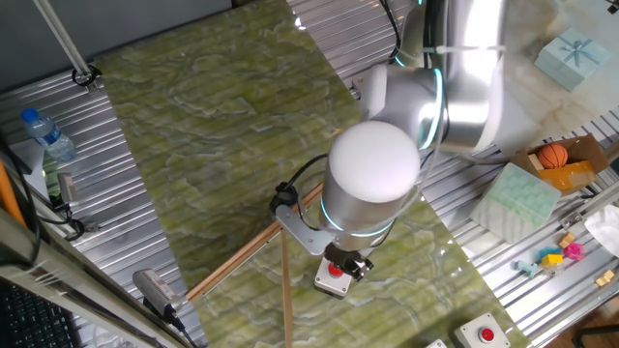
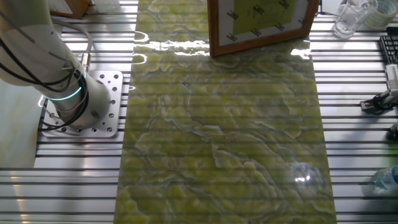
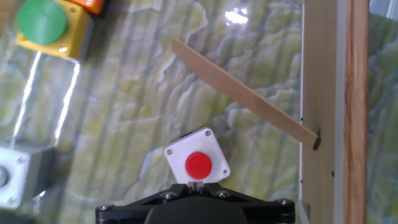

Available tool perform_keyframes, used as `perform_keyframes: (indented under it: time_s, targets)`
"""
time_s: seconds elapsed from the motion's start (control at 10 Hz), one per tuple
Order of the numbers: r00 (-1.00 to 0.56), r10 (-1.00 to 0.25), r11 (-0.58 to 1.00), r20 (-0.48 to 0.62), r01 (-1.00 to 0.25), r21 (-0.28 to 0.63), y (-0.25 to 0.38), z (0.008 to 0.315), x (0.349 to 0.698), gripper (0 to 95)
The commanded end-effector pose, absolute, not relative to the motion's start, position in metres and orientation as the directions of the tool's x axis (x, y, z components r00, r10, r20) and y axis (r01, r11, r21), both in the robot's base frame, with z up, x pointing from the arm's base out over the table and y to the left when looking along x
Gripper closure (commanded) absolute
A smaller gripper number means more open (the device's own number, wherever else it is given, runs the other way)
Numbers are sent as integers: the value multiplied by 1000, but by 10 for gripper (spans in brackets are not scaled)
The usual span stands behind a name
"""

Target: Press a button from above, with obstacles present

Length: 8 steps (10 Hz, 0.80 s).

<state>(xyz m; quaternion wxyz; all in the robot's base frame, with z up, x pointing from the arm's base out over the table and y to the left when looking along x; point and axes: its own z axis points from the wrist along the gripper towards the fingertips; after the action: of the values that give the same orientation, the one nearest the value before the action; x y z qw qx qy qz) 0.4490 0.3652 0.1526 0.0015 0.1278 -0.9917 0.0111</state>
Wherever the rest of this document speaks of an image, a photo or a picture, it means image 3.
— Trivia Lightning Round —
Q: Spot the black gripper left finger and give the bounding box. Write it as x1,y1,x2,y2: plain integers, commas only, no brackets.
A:
95,182,197,224

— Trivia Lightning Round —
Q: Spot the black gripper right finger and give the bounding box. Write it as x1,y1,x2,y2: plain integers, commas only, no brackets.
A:
195,182,296,224

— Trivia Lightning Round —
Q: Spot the white box large red button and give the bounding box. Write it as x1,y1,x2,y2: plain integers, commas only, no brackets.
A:
164,126,232,187

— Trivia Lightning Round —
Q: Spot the white lidded grey button box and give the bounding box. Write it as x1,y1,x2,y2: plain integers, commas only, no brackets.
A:
0,144,58,210

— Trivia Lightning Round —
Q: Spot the orange button box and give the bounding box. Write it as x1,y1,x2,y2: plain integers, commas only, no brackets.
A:
66,0,108,16

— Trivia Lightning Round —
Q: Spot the yellow box green button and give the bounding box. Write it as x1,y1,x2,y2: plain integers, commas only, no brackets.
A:
15,0,96,62

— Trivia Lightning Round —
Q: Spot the green marble pattern mat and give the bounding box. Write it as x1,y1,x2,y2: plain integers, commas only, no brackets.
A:
0,0,398,224

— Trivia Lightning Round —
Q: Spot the wooden lever slat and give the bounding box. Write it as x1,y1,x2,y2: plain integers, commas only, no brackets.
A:
171,38,322,151

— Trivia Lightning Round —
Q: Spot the wooden picture frame green sheet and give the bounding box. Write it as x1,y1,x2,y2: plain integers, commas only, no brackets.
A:
298,0,371,224

